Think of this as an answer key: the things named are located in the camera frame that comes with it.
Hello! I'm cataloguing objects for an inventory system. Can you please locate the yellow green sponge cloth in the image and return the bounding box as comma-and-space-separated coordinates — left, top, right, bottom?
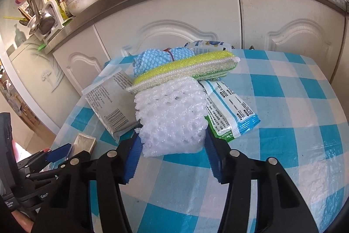
125, 50, 241, 94

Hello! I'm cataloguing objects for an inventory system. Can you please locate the white flower print refrigerator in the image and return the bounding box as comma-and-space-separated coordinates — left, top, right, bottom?
8, 36, 82, 136

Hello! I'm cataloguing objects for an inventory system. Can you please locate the steel ladle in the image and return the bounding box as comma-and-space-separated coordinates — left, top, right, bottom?
38, 13, 55, 33

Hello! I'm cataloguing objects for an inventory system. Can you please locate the small beige box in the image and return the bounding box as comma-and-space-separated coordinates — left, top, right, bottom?
70, 133, 96, 154

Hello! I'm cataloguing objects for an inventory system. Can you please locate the blue checkered tablecloth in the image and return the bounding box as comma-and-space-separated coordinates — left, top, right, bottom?
50, 49, 349, 233

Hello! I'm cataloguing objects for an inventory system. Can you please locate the steel spoon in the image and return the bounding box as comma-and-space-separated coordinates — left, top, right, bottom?
28, 16, 41, 35

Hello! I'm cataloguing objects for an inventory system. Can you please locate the white cabinet door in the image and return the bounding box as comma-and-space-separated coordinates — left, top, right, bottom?
94, 0, 242, 70
53, 24, 115, 103
238, 0, 349, 81

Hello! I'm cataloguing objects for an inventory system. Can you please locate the green snack wrapper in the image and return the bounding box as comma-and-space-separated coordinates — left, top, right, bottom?
204, 113, 240, 144

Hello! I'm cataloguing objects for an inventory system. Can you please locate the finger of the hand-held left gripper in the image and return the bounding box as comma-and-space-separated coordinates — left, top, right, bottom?
26, 151, 92, 182
18, 143, 73, 172

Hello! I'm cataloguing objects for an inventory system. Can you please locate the person's left forearm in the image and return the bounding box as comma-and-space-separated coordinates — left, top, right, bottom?
12, 210, 37, 233

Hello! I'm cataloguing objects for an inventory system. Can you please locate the grey barcode packet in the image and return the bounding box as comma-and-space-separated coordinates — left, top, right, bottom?
82, 71, 139, 138

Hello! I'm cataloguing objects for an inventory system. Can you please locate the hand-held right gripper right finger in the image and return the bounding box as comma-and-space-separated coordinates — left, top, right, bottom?
204, 128, 320, 233

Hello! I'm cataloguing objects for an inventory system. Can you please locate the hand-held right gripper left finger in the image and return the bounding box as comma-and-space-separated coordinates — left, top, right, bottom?
31, 134, 143, 233

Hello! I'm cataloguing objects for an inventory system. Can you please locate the white spice rack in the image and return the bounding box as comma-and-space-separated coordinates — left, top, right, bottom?
35, 0, 99, 41

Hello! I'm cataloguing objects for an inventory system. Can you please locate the blue checkered dish cloth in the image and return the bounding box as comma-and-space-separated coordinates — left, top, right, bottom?
132, 46, 195, 78

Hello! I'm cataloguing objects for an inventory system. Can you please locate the white foam fruit net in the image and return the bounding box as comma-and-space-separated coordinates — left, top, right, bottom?
134, 80, 208, 158

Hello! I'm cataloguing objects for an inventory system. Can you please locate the blue edged white wrapper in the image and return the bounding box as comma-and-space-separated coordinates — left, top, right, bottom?
200, 79, 261, 138

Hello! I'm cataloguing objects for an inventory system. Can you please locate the white blue cartoon snack packet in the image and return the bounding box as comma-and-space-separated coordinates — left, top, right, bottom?
183, 40, 235, 55

